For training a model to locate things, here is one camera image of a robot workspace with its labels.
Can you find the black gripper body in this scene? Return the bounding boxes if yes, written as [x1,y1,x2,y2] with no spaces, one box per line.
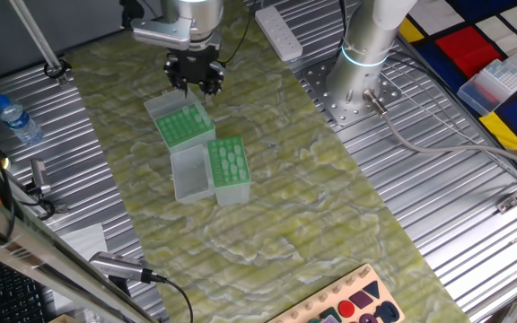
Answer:
[166,47,223,86]

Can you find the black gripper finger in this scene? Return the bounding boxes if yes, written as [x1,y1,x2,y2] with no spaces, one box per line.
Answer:
[162,62,190,99]
[197,61,226,98]

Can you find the clear tip box green rack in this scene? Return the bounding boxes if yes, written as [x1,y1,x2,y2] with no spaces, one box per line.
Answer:
[170,136,252,207]
[144,89,217,156]

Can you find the white power strip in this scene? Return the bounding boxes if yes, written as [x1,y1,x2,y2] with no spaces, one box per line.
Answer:
[254,4,304,63]

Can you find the black pole base clamp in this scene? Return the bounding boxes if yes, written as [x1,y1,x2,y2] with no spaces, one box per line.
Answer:
[43,57,73,86]

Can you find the green marble pattern mat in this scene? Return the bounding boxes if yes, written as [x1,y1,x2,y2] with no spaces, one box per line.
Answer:
[64,0,471,323]

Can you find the slanted aluminium pole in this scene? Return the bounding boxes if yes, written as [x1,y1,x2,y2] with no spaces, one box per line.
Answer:
[9,0,69,86]

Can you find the clear water bottle blue cap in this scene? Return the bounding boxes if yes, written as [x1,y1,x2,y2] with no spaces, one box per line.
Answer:
[0,92,44,145]

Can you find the white paper sheet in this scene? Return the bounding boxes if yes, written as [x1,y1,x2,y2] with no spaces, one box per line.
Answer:
[58,223,110,262]

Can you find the colour block patterned mat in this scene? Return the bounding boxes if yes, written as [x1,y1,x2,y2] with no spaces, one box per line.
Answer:
[397,0,517,176]

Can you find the teal puzzle piece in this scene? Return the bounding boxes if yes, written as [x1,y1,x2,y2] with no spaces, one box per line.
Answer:
[319,306,343,323]

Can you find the navy triangle puzzle piece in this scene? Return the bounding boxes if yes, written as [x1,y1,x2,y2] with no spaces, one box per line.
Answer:
[363,280,381,300]

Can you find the purple square puzzle piece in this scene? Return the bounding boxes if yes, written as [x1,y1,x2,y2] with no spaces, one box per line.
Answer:
[348,290,375,310]

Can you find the red circle puzzle piece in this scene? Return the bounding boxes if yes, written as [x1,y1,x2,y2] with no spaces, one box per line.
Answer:
[337,299,356,319]

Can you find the black keyboard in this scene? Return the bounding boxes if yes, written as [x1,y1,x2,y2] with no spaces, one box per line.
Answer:
[0,253,51,323]

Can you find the wooden shape puzzle board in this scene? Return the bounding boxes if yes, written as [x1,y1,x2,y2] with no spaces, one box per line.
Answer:
[266,263,406,323]

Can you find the blue rounded puzzle piece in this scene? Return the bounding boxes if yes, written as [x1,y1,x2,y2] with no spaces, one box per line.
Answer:
[372,300,401,323]

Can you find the clear box white tip rack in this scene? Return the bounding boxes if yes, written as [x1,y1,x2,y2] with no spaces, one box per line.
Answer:
[457,58,517,117]

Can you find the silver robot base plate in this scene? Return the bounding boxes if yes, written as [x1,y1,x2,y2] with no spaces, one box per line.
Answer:
[301,53,403,131]

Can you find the silver camera on black clamp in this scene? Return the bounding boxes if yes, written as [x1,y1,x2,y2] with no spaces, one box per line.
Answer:
[23,158,57,221]

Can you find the silver depth camera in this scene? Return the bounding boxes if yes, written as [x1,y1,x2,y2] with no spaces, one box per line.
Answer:
[88,250,154,284]

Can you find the black camera cable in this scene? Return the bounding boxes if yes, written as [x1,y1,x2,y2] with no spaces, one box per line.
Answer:
[150,273,196,323]

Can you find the aluminium frame beam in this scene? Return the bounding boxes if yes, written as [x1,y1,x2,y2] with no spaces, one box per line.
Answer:
[0,179,159,323]

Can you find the thick grey robot cable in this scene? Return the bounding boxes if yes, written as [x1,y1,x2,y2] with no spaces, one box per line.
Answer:
[361,88,517,179]

